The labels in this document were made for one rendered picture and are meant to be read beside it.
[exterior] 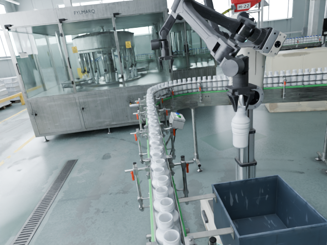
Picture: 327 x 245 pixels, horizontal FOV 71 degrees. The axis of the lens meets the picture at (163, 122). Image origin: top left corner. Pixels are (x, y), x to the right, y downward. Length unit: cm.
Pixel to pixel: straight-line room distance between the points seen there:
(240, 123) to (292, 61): 432
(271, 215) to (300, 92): 185
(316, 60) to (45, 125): 528
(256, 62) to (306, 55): 372
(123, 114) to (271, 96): 277
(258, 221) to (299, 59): 426
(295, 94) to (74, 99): 361
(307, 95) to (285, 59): 229
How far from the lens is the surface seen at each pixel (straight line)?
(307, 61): 527
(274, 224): 126
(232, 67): 82
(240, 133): 94
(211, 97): 280
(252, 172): 186
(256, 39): 139
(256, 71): 156
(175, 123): 149
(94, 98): 458
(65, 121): 483
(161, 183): 75
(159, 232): 63
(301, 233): 97
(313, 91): 295
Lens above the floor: 156
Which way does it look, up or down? 18 degrees down
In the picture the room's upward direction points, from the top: 7 degrees counter-clockwise
